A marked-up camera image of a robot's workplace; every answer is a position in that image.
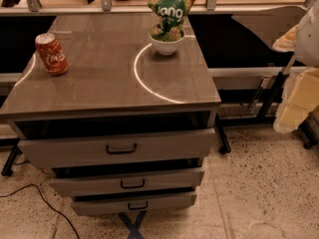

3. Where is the grey drawer cabinet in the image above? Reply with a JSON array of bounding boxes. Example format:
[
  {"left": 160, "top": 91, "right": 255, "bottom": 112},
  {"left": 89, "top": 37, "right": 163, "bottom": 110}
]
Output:
[{"left": 1, "top": 14, "right": 220, "bottom": 203}]

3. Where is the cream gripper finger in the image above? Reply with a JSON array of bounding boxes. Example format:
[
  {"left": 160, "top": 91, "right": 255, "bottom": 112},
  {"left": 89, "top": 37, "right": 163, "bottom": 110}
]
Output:
[
  {"left": 272, "top": 25, "right": 298, "bottom": 52},
  {"left": 273, "top": 67, "right": 319, "bottom": 133}
]

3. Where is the grey drawer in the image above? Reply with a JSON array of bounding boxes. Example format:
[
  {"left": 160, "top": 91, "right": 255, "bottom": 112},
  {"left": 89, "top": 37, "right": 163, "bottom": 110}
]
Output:
[
  {"left": 19, "top": 128, "right": 214, "bottom": 168},
  {"left": 71, "top": 191, "right": 197, "bottom": 216},
  {"left": 50, "top": 167, "right": 204, "bottom": 196}
]

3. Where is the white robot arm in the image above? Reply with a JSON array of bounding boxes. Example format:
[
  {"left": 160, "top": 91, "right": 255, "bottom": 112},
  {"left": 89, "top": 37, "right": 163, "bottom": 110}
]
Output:
[{"left": 272, "top": 1, "right": 319, "bottom": 133}]

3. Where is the black floor cable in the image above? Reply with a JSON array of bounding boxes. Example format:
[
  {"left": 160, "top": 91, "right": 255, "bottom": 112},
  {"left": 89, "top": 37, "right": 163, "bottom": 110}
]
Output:
[{"left": 0, "top": 183, "right": 81, "bottom": 239}]

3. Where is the orange soda can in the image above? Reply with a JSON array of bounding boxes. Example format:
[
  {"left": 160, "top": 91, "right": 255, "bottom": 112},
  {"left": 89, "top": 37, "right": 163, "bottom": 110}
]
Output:
[{"left": 35, "top": 33, "right": 68, "bottom": 76}]

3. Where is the bottom grey drawer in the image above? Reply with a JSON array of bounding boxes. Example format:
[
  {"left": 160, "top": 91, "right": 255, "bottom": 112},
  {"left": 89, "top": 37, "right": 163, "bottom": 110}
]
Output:
[{"left": 71, "top": 191, "right": 197, "bottom": 216}]

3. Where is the top grey drawer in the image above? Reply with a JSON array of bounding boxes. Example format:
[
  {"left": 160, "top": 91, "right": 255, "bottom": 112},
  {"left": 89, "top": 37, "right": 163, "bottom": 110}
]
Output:
[{"left": 19, "top": 128, "right": 214, "bottom": 168}]

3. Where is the green rice chip bag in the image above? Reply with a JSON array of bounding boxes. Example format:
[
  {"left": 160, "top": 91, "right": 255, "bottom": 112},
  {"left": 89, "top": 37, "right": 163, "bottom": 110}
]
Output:
[{"left": 148, "top": 0, "right": 195, "bottom": 42}]

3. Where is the blue tape floor cross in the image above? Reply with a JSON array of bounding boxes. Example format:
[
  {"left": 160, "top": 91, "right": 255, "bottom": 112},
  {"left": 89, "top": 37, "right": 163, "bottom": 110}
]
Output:
[{"left": 118, "top": 211, "right": 146, "bottom": 239}]

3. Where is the middle grey drawer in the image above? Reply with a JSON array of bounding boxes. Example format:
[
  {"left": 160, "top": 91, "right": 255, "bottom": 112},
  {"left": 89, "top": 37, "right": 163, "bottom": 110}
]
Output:
[{"left": 50, "top": 167, "right": 204, "bottom": 196}]

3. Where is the grey side table frame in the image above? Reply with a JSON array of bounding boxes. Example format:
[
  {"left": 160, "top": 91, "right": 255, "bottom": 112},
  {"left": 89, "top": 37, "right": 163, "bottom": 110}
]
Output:
[{"left": 188, "top": 6, "right": 306, "bottom": 154}]

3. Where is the white ceramic bowl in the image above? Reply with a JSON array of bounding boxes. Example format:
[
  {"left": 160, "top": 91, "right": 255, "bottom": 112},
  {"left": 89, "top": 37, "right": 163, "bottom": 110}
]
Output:
[{"left": 149, "top": 31, "right": 185, "bottom": 56}]

